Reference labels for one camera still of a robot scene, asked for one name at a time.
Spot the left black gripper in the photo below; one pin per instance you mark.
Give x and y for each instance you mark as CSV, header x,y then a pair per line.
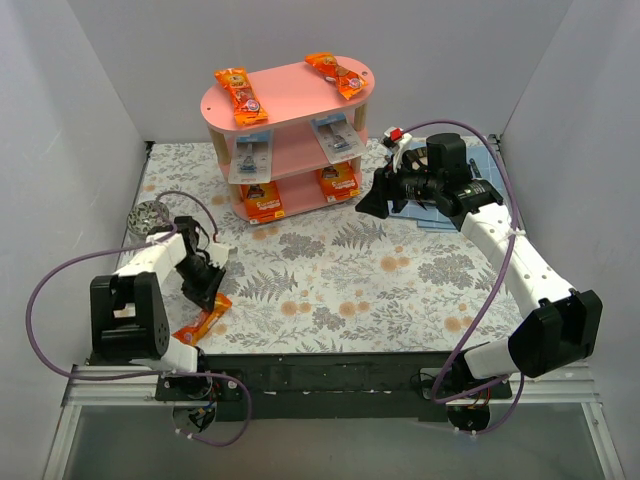
x,y
208,279

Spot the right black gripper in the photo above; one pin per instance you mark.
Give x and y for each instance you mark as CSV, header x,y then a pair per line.
x,y
388,191

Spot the orange Bic razor bag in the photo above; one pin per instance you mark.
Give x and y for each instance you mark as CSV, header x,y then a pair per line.
x,y
247,109
347,82
193,333

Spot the large orange Gillette Fusion5 box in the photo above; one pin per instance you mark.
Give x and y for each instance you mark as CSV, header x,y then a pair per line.
x,y
338,182

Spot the clear blister razor pack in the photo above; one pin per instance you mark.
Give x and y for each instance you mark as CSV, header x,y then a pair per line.
x,y
338,139

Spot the small orange Gillette Fusion box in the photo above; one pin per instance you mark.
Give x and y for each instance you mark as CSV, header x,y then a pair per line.
x,y
262,202

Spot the blue card razor pack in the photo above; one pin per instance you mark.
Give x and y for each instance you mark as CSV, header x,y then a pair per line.
x,y
251,161

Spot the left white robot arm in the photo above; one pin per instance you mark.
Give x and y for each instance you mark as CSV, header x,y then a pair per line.
x,y
129,322

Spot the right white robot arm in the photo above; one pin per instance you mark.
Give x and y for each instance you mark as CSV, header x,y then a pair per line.
x,y
559,323

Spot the pink three-tier shelf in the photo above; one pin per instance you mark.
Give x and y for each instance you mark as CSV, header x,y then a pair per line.
x,y
293,95

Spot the floral tablecloth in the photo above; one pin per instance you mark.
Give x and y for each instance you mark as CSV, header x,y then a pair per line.
x,y
331,280

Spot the blue checked placemat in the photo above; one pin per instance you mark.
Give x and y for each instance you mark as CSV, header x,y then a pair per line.
x,y
428,217

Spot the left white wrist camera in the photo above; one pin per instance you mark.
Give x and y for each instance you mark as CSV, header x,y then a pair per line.
x,y
219,254

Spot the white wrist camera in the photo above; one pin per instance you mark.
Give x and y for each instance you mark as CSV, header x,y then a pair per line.
x,y
397,142
219,254

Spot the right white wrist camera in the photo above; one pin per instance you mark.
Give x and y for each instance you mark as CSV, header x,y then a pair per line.
x,y
397,142

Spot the black handled knife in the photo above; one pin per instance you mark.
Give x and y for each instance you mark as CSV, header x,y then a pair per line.
x,y
474,168

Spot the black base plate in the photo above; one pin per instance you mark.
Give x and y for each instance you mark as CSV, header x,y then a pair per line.
x,y
313,386

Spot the aluminium frame rail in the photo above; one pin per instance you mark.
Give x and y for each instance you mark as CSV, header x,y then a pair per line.
x,y
570,385

